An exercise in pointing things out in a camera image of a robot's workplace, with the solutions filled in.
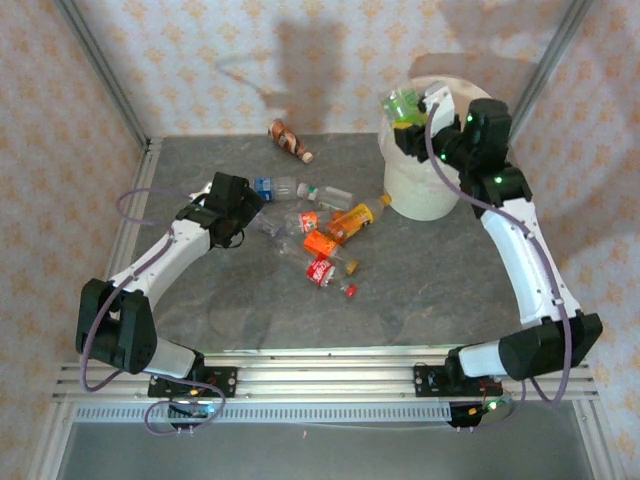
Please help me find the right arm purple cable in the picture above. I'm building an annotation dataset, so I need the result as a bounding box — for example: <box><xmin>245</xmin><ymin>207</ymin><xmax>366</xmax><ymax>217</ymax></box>
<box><xmin>424</xmin><ymin>102</ymin><xmax>574</xmax><ymax>431</ymax></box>

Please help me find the orange juice bottle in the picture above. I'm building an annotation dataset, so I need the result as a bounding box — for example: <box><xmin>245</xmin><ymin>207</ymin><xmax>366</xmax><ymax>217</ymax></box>
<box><xmin>326</xmin><ymin>193</ymin><xmax>394</xmax><ymax>245</ymax></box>

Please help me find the white orange label bottle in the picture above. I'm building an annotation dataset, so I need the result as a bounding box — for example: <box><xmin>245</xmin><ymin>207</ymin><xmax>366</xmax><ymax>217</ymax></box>
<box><xmin>283</xmin><ymin>209</ymin><xmax>334</xmax><ymax>235</ymax></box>

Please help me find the round white bin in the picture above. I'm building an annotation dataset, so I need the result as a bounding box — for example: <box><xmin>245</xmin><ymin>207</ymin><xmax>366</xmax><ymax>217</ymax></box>
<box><xmin>378</xmin><ymin>74</ymin><xmax>504</xmax><ymax>221</ymax></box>

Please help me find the blue label plastic bottle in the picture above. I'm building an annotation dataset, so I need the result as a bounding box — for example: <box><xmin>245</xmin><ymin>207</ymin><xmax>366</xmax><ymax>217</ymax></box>
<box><xmin>253</xmin><ymin>175</ymin><xmax>302</xmax><ymax>202</ymax></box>

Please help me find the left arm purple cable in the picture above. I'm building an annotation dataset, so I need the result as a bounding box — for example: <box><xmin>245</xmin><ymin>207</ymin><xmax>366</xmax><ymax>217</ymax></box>
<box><xmin>79</xmin><ymin>187</ymin><xmax>229</xmax><ymax>437</ymax></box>

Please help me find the slotted cable tray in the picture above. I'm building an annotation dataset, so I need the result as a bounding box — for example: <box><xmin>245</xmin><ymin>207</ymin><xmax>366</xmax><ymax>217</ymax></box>
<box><xmin>73</xmin><ymin>403</ymin><xmax>454</xmax><ymax>425</ymax></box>

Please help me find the clear bottle white green cap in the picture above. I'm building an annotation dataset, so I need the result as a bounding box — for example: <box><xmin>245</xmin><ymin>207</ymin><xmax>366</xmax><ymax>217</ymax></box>
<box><xmin>298</xmin><ymin>183</ymin><xmax>354</xmax><ymax>212</ymax></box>

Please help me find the red cola label bottle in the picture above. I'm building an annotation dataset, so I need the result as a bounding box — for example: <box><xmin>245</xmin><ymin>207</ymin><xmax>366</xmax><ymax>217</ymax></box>
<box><xmin>304</xmin><ymin>254</ymin><xmax>360</xmax><ymax>299</ymax></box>

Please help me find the aluminium table side rail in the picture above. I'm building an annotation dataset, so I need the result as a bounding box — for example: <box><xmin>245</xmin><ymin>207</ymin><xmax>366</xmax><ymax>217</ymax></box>
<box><xmin>49</xmin><ymin>137</ymin><xmax>164</xmax><ymax>401</ymax></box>

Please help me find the aluminium frame post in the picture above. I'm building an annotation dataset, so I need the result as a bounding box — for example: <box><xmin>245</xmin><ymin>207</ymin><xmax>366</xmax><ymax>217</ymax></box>
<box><xmin>499</xmin><ymin>0</ymin><xmax>596</xmax><ymax>146</ymax></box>
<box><xmin>52</xmin><ymin>0</ymin><xmax>154</xmax><ymax>151</ymax></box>

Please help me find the brown patterned bottle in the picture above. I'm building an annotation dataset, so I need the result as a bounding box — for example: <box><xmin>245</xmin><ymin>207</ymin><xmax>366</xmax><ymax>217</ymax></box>
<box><xmin>268</xmin><ymin>119</ymin><xmax>315</xmax><ymax>165</ymax></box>

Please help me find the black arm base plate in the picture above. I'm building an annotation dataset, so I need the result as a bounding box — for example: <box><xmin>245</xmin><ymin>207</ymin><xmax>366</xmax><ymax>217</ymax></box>
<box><xmin>413</xmin><ymin>364</ymin><xmax>451</xmax><ymax>399</ymax></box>
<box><xmin>147</xmin><ymin>367</ymin><xmax>239</xmax><ymax>399</ymax></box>

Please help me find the aluminium frame leg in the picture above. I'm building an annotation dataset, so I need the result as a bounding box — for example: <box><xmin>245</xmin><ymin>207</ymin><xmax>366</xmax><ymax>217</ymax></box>
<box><xmin>27</xmin><ymin>402</ymin><xmax>76</xmax><ymax>480</ymax></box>
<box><xmin>572</xmin><ymin>402</ymin><xmax>626</xmax><ymax>480</ymax></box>

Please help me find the orange NFC label bottle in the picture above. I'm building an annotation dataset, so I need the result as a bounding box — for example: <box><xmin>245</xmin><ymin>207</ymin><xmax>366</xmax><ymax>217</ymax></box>
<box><xmin>277</xmin><ymin>228</ymin><xmax>360</xmax><ymax>275</ymax></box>

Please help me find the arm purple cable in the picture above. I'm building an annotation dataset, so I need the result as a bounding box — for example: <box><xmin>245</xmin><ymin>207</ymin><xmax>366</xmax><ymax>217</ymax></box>
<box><xmin>424</xmin><ymin>102</ymin><xmax>574</xmax><ymax>431</ymax></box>
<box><xmin>79</xmin><ymin>187</ymin><xmax>229</xmax><ymax>437</ymax></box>

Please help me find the small circuit board green LED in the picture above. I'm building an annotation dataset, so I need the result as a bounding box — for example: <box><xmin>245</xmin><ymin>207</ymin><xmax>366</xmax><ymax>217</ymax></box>
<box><xmin>449</xmin><ymin>397</ymin><xmax>511</xmax><ymax>430</ymax></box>
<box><xmin>167</xmin><ymin>398</ymin><xmax>217</xmax><ymax>419</ymax></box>

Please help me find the green label plastic bottle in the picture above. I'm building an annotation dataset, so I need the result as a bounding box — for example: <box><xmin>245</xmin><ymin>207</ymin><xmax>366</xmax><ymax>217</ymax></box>
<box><xmin>380</xmin><ymin>85</ymin><xmax>426</xmax><ymax>125</ymax></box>

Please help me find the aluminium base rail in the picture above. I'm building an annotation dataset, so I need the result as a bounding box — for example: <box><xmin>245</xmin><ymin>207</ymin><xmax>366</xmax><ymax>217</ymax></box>
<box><xmin>52</xmin><ymin>349</ymin><xmax>599</xmax><ymax>404</ymax></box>

